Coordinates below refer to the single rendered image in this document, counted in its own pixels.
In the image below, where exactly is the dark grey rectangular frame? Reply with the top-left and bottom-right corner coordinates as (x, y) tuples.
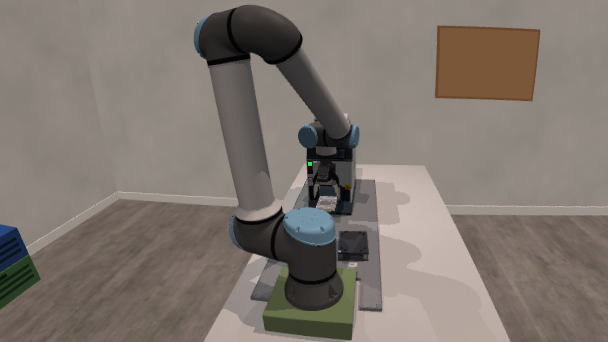
(338, 231), (369, 261)

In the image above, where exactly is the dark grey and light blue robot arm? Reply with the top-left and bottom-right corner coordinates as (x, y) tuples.
(194, 5), (360, 311)

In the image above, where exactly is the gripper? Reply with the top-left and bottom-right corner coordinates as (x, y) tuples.
(313, 155), (340, 200)

